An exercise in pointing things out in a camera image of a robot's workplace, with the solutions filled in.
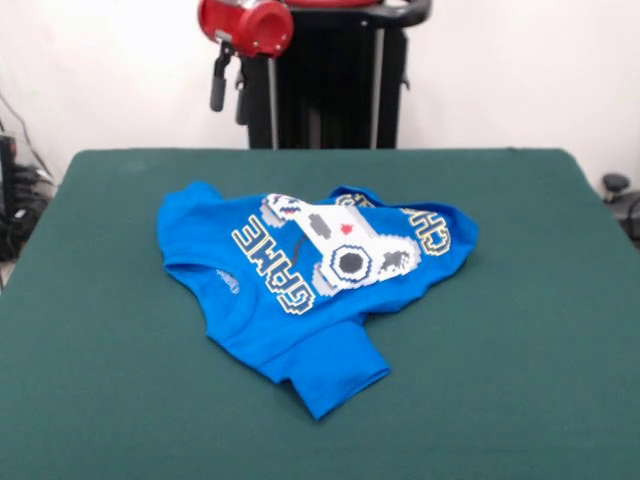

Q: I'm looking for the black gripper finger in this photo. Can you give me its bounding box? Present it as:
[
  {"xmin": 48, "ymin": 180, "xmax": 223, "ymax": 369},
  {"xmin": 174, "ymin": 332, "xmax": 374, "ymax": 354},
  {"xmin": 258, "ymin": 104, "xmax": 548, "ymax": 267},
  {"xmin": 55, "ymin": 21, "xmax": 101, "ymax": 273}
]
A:
[
  {"xmin": 234, "ymin": 57, "xmax": 252, "ymax": 127},
  {"xmin": 209, "ymin": 41, "xmax": 236, "ymax": 113}
]

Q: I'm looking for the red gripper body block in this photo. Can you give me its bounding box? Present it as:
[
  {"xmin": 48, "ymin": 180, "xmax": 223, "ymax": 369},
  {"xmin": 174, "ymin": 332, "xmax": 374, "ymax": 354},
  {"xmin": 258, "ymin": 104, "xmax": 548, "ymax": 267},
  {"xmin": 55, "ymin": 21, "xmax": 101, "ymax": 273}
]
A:
[{"xmin": 196, "ymin": 0, "xmax": 294, "ymax": 59}]

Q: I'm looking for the blue printed t-shirt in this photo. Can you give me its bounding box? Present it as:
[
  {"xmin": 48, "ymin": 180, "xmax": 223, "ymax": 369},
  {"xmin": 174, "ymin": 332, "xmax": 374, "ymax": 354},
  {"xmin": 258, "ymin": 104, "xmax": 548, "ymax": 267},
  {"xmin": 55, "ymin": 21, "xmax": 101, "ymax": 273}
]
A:
[{"xmin": 156, "ymin": 180, "xmax": 481, "ymax": 422}]

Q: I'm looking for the dark green table cloth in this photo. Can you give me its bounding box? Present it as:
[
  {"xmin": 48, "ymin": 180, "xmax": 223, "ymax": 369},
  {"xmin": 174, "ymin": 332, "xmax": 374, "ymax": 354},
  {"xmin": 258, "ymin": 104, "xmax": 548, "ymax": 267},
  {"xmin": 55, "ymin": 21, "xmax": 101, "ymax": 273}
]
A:
[{"xmin": 0, "ymin": 147, "xmax": 640, "ymax": 480}]

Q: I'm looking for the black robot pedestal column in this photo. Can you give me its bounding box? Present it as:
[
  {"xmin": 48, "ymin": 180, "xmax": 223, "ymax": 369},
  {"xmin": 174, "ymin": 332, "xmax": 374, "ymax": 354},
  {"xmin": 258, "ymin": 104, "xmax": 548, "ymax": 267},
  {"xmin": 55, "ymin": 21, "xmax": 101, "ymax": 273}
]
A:
[{"xmin": 236, "ymin": 0, "xmax": 432, "ymax": 151}]

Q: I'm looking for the black cables and equipment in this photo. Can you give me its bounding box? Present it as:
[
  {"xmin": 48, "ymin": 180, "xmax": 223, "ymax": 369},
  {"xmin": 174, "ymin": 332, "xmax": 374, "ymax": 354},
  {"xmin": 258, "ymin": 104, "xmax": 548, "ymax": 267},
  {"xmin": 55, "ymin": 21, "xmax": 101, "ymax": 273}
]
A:
[{"xmin": 0, "ymin": 89, "xmax": 57, "ymax": 291}]

